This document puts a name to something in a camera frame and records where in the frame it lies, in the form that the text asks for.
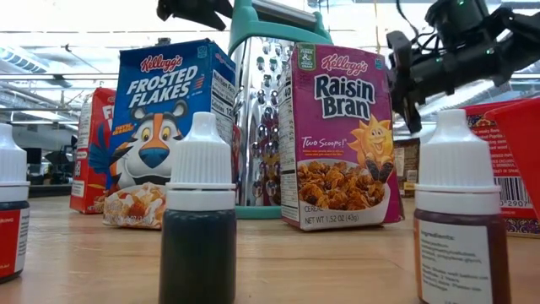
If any dark liquid dropper bottle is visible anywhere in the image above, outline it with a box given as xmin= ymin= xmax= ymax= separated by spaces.
xmin=159 ymin=111 xmax=237 ymax=304

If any purple Raisin Bran cereal box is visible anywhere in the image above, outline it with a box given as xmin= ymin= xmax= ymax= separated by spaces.
xmin=276 ymin=41 xmax=405 ymax=232

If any red Froot Loops cereal box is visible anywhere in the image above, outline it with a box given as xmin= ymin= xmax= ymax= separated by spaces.
xmin=69 ymin=87 xmax=117 ymax=215

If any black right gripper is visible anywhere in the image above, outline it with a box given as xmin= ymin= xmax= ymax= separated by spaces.
xmin=385 ymin=29 xmax=515 ymax=135

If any brown liquid dropper bottle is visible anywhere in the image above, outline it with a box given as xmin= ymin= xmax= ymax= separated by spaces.
xmin=413 ymin=108 xmax=512 ymax=304

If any teal metal box grater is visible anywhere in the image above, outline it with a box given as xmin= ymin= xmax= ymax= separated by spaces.
xmin=227 ymin=0 xmax=334 ymax=220

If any red paprika tin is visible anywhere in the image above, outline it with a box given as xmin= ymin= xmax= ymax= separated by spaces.
xmin=462 ymin=99 xmax=540 ymax=237

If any black aluminium table frame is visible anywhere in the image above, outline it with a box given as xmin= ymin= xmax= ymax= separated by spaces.
xmin=27 ymin=183 xmax=73 ymax=198

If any red label dropper bottle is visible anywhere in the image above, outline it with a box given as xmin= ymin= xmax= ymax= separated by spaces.
xmin=0 ymin=122 xmax=31 ymax=284

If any blue Frosted Flakes cereal box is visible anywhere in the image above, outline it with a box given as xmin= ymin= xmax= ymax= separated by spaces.
xmin=102 ymin=38 xmax=237 ymax=231

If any spice jar with black cap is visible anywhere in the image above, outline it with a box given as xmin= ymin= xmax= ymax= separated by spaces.
xmin=393 ymin=138 xmax=422 ymax=198

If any small black monitor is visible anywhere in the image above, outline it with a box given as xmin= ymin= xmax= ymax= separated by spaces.
xmin=23 ymin=146 xmax=43 ymax=166

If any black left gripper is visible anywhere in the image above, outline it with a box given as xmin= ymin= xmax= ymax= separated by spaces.
xmin=155 ymin=0 xmax=235 ymax=32

